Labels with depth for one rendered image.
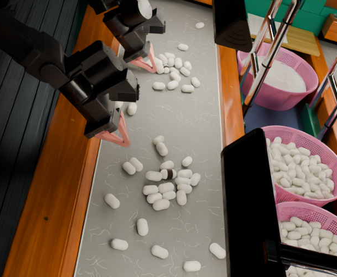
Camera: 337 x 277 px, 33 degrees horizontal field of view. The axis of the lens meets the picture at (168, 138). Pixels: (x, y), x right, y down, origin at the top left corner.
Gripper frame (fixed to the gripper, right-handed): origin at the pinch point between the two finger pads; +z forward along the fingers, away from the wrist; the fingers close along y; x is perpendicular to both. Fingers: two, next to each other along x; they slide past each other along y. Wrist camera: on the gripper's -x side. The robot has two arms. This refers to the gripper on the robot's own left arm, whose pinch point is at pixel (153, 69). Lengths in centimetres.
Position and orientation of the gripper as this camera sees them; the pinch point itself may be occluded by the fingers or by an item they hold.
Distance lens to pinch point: 158.4
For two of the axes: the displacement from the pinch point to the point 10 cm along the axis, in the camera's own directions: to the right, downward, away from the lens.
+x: -8.4, 4.0, 3.7
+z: 5.4, 6.6, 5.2
